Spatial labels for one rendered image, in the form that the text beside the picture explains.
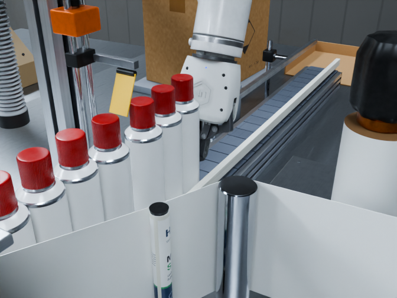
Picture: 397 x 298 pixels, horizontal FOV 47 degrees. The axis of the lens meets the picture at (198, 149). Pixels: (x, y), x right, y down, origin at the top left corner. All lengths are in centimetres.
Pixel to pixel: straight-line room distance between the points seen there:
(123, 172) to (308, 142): 59
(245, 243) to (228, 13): 38
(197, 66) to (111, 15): 302
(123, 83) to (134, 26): 305
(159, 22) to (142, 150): 72
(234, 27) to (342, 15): 231
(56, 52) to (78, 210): 23
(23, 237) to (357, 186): 39
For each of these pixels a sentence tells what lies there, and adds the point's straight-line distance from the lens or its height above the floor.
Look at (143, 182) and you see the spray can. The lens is 62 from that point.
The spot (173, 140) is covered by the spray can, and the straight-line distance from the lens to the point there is 64.
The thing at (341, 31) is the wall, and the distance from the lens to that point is 303.
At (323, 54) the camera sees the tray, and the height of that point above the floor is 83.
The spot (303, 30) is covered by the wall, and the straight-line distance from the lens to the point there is 308.
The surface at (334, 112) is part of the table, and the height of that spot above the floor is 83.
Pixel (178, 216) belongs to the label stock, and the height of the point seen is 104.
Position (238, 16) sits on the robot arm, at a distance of 72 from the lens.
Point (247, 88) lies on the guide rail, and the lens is 98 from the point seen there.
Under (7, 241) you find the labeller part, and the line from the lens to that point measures 28.
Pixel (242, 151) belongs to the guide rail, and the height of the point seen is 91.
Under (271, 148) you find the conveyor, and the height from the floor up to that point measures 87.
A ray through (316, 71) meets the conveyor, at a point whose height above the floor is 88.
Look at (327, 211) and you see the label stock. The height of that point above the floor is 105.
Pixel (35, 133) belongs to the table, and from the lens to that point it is 114.
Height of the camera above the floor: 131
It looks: 28 degrees down
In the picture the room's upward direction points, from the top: straight up
